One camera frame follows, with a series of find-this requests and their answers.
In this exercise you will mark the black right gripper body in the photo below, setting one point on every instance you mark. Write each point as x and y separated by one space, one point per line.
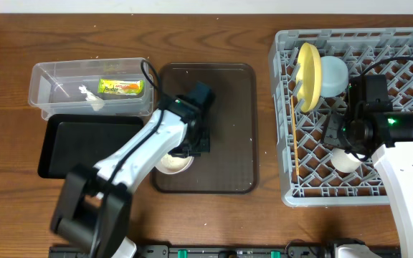
334 128

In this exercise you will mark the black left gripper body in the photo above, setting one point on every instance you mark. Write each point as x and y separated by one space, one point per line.
201 145

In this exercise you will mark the small white cup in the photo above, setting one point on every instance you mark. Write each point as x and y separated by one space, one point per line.
345 162

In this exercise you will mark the light blue bowl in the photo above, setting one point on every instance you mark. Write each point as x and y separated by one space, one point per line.
334 76

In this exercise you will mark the white bowl with rice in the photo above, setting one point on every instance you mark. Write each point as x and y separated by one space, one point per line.
159 166

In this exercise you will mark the green snack wrapper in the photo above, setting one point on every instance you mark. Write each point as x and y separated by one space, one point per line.
120 87

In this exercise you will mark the yellow plate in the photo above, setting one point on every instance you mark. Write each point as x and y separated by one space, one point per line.
310 74

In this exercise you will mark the white tissue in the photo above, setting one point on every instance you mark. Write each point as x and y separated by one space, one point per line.
95 102

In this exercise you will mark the pile of white rice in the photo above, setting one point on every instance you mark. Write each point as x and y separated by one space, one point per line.
175 163

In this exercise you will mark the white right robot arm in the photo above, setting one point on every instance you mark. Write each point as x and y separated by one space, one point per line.
393 160

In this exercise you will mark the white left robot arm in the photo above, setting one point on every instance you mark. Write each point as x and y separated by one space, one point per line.
93 209

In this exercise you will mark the grey dishwasher rack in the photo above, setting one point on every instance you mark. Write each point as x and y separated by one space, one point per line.
384 51

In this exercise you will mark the dark brown serving tray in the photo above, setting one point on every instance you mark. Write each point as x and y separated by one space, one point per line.
231 165

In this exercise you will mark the clear plastic bin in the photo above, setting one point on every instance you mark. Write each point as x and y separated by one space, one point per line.
54 87

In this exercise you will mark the black plastic bin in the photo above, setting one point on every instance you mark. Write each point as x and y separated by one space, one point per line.
82 139

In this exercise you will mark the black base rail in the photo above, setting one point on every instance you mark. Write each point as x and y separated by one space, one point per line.
296 248

